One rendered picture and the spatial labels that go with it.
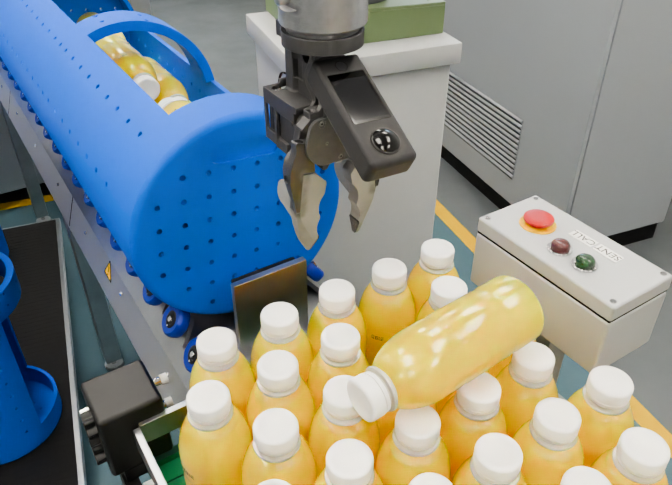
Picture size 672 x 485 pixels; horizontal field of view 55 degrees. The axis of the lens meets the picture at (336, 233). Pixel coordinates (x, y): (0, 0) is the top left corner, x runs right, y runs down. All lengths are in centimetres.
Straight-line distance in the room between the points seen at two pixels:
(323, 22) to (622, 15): 177
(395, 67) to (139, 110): 53
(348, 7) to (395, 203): 85
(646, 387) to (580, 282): 155
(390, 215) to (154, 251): 69
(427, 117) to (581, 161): 121
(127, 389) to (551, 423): 43
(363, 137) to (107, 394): 40
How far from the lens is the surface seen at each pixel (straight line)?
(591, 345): 76
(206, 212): 78
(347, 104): 54
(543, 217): 81
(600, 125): 239
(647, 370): 233
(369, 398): 54
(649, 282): 77
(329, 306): 69
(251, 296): 79
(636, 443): 61
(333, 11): 54
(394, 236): 139
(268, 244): 85
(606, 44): 226
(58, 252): 254
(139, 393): 75
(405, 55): 120
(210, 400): 60
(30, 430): 184
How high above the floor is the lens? 154
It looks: 35 degrees down
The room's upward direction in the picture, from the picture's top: straight up
